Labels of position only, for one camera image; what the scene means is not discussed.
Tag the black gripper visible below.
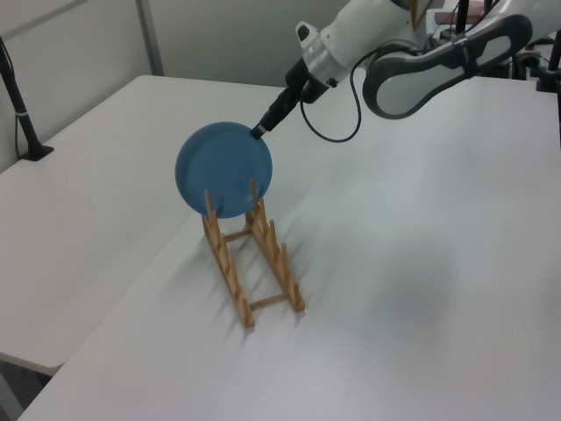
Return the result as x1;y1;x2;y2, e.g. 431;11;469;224
251;55;337;141

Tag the blue round plate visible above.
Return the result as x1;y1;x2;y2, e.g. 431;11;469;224
174;121;273;220

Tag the wooden plate rack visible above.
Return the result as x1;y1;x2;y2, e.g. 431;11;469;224
202;177;307;329

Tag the white side table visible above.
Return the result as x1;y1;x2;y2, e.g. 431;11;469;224
0;74;293;377

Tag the black background pole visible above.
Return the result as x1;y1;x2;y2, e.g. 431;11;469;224
455;0;470;34

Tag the dark blue robot cable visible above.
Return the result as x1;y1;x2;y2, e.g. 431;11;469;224
300;46;383;144

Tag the black camera stand with cable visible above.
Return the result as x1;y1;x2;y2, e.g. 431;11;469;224
0;34;56;161

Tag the black clamp camera stand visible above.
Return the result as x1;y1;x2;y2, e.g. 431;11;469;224
535;25;561;93

